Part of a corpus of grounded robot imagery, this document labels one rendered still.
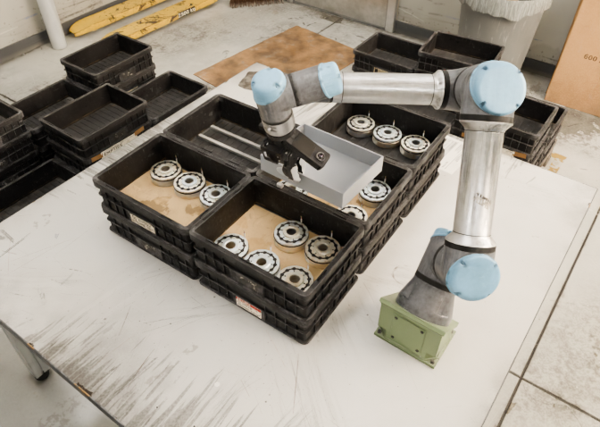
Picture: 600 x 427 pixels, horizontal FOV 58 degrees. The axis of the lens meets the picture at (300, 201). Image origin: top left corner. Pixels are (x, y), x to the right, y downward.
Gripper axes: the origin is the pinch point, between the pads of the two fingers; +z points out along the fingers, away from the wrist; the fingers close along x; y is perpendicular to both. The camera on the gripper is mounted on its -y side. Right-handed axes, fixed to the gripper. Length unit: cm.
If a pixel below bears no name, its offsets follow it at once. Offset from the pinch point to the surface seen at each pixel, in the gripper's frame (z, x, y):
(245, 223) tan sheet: 23.0, 9.2, 18.3
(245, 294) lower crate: 20.6, 29.1, 4.2
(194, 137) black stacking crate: 30, -15, 61
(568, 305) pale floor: 131, -63, -80
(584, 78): 161, -235, -45
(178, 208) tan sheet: 21.2, 14.9, 40.3
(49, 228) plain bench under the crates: 28, 39, 81
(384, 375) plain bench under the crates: 31, 28, -37
